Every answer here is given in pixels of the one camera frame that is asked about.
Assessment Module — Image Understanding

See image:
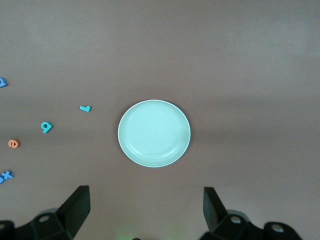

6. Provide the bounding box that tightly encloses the mint green plate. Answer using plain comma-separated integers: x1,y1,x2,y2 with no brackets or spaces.
117,99,192,168

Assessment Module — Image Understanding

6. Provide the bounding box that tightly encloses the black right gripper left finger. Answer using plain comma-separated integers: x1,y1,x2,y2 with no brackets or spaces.
0,185,91,240

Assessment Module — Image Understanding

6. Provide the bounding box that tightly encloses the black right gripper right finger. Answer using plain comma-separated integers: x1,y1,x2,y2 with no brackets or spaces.
199,186,305,240

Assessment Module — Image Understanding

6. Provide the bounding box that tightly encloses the blue foam letter x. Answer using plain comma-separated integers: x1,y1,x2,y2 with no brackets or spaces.
0,170,14,185

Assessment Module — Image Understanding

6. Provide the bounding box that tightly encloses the teal foam letter g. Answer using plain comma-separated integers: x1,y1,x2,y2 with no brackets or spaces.
40,121,54,134

